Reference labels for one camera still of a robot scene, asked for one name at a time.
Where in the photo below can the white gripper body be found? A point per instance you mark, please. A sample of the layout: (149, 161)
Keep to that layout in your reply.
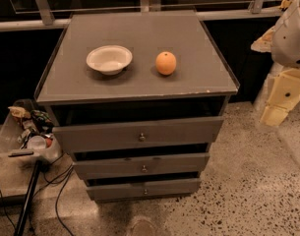
(289, 39)

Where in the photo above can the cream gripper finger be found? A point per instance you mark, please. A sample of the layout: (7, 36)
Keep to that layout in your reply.
(273, 115)

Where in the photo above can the grey drawer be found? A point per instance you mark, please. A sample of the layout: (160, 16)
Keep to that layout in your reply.
(144, 190)
(141, 166)
(145, 134)

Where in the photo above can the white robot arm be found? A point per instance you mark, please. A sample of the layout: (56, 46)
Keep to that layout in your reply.
(282, 41)

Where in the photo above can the grey top drawer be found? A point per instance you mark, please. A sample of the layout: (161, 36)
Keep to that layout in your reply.
(145, 134)

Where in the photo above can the grey bottom drawer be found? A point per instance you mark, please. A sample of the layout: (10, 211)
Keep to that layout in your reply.
(144, 190)

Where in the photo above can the grey drawer cabinet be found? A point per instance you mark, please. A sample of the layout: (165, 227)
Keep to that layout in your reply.
(73, 94)

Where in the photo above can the yellow clamp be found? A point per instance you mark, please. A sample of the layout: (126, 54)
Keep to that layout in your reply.
(285, 4)

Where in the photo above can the orange fruit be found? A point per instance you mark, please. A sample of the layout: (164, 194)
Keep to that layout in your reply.
(165, 63)

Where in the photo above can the metal railing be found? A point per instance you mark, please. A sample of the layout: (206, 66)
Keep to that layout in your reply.
(56, 14)

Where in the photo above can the white bowl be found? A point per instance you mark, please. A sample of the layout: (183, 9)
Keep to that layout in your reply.
(110, 59)

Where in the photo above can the clutter items in bin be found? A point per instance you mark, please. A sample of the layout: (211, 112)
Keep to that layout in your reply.
(37, 127)

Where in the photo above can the clear plastic bin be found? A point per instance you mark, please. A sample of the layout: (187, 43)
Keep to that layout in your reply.
(11, 148)

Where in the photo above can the black pole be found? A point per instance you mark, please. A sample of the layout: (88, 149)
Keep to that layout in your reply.
(20, 227)

